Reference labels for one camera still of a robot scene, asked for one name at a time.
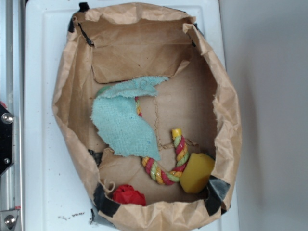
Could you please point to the black metal bracket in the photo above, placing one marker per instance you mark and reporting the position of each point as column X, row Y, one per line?
column 6, row 139

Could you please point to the yellow foam block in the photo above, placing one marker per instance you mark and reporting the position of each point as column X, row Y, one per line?
column 197, row 173

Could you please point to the aluminium frame rail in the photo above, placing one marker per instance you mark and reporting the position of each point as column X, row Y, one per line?
column 12, row 37

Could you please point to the red crumpled paper ball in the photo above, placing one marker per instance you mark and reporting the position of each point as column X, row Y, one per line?
column 126, row 194

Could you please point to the light blue terry cloth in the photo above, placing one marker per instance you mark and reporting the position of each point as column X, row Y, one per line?
column 114, row 114

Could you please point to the brown paper bag bin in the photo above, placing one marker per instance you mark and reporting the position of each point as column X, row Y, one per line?
column 109, row 45

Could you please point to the white plastic tray table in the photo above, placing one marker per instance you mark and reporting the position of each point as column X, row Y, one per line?
column 55, row 198

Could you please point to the multicolour twisted rope toy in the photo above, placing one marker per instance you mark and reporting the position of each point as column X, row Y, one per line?
column 182, row 156

